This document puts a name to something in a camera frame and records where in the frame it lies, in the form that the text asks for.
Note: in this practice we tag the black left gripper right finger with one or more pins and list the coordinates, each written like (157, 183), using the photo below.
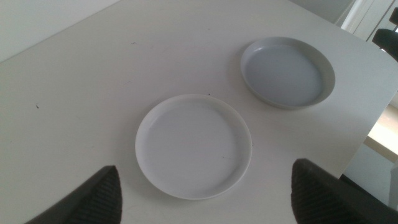
(320, 199)

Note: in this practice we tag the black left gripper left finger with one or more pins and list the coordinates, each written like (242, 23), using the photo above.
(93, 202)

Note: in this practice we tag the pale grey shallow bowl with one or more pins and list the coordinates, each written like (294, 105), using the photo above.
(286, 74)

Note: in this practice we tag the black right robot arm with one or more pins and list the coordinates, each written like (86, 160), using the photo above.
(387, 39)

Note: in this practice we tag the white shallow bowl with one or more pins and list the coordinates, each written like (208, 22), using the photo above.
(192, 146)

